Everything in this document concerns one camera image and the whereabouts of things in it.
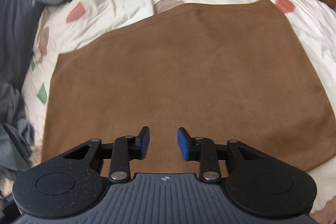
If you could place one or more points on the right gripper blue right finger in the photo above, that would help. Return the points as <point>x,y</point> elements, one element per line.
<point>186,145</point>

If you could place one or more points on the cream bear print blanket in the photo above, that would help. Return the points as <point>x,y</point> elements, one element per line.
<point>76,24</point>

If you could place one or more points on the grey green garment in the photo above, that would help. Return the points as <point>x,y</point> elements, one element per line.
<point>17,134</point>

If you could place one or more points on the dark grey pillow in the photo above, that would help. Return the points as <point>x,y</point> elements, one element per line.
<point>19,25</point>

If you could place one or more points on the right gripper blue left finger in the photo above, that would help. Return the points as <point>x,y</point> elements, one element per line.
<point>142,143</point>

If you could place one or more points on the brown printed t-shirt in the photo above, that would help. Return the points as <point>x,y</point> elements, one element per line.
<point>220,71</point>

